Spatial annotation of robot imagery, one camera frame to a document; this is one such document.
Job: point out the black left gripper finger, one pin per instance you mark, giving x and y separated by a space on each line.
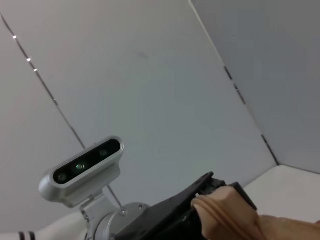
243 196
205 182

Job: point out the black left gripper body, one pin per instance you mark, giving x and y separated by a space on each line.
155 220

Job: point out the khaki canvas food bag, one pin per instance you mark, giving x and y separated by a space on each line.
250 220

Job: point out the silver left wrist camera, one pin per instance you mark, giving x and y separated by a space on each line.
82 170

